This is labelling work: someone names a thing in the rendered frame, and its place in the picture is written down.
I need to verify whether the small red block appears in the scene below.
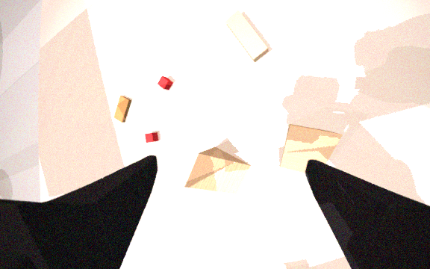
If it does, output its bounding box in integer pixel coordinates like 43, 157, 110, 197
158, 76, 174, 90
145, 132, 159, 143

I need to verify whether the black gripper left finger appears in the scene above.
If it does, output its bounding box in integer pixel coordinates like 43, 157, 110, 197
0, 155, 158, 269

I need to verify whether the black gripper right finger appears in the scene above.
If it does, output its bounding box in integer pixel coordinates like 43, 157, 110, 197
305, 159, 430, 269

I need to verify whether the light wooden triangular block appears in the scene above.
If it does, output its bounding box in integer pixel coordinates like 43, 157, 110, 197
185, 147, 251, 194
280, 124, 343, 173

